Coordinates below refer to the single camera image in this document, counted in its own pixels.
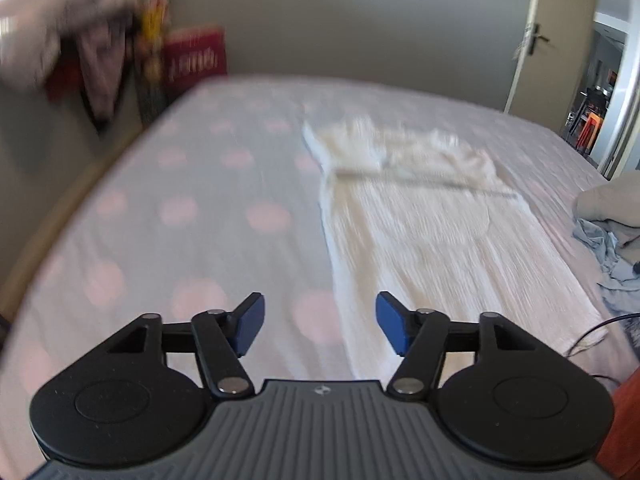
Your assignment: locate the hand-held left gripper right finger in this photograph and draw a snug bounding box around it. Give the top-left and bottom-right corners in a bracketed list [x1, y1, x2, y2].
[375, 291, 538, 401]

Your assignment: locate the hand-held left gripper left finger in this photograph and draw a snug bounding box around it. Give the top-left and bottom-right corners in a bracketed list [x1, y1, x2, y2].
[107, 291, 266, 400]

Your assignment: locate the white muslin garment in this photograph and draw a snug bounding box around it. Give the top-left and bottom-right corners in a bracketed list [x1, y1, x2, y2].
[302, 115, 608, 381]

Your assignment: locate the pink polka dot bed sheet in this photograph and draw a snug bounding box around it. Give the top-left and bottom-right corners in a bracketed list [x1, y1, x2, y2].
[0, 75, 640, 480]

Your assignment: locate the light blue garment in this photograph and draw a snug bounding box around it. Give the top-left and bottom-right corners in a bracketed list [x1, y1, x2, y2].
[572, 217, 640, 321]

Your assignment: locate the beige garment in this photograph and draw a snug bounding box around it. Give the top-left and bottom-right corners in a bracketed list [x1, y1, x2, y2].
[572, 170, 640, 226]

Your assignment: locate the reddish brown object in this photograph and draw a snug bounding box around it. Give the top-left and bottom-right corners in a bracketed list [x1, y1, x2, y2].
[597, 375, 640, 480]

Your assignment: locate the red plastic package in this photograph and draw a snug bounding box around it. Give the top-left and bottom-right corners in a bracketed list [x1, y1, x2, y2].
[162, 27, 229, 92]

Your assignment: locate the orange stool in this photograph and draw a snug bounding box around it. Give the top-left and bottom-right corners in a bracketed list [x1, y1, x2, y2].
[575, 112, 604, 154]

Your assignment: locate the red garment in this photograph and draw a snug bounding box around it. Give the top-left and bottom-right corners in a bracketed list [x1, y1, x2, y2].
[42, 57, 86, 104]

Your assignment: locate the colourful plush toy bag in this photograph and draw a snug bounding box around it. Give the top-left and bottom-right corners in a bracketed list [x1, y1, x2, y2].
[132, 0, 174, 127]

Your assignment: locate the white door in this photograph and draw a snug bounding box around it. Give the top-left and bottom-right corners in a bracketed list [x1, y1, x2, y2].
[502, 0, 601, 126]

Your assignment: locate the black cable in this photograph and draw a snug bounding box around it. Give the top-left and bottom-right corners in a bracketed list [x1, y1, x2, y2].
[565, 312, 640, 387]

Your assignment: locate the dark door handle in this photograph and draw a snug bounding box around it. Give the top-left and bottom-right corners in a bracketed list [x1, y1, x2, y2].
[520, 22, 551, 58]

